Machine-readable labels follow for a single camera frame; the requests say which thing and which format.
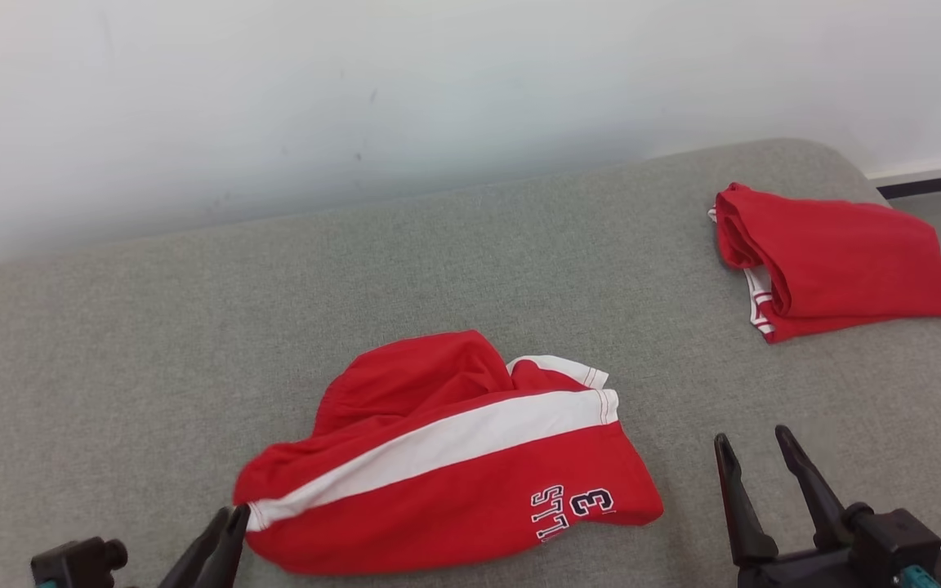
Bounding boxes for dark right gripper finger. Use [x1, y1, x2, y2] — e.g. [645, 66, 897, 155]
[713, 433, 780, 568]
[774, 425, 851, 550]

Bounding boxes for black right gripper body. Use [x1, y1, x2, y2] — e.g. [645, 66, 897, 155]
[736, 546, 872, 588]

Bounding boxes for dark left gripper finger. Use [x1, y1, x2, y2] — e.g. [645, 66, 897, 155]
[158, 508, 230, 588]
[197, 505, 252, 588]

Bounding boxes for red shorts white stripe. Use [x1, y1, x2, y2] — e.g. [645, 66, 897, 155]
[232, 329, 666, 577]

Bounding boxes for red jersey white sleeves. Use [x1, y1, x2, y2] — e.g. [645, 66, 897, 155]
[707, 181, 941, 345]

